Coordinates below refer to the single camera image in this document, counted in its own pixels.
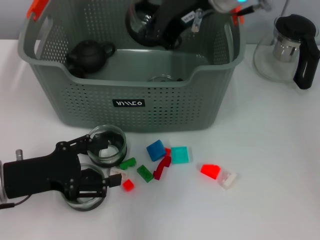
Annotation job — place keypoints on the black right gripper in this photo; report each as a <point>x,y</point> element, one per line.
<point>172,17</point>

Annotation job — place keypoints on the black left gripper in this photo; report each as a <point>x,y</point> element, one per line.
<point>37,175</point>

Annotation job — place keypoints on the grey perforated storage bin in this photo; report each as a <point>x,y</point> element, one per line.
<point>150,112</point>

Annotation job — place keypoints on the small black teacup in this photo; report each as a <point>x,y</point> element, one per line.
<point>77,72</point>

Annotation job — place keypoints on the translucent white long brick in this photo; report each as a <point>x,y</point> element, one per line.
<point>117,172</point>

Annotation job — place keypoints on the clear network plug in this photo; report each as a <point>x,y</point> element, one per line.
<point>196,25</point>

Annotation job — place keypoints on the green arch brick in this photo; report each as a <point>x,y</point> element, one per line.
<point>127,164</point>

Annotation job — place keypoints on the small red square brick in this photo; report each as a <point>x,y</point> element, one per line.
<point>128,185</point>

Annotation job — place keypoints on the green rectangular brick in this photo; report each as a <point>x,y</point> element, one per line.
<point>145,173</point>

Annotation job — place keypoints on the blue square brick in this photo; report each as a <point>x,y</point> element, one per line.
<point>156,151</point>

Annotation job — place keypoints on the dark red curved brick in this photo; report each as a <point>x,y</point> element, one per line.
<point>161,170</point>

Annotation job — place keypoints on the small red round brick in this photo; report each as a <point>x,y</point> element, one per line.
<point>168,151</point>

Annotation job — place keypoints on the cyan flat square brick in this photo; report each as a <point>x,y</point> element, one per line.
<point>180,155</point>

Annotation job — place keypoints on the silver cylindrical connector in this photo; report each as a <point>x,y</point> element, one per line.
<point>19,155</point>

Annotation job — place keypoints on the black clay teapot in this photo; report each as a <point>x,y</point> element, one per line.
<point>87,56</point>

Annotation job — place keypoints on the red slope brick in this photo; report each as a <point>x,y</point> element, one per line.
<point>210,171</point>

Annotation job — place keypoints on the glass pitcher black lid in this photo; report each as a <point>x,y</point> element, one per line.
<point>295,27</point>

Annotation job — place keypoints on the clear white brick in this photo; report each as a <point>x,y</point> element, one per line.
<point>228,180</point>

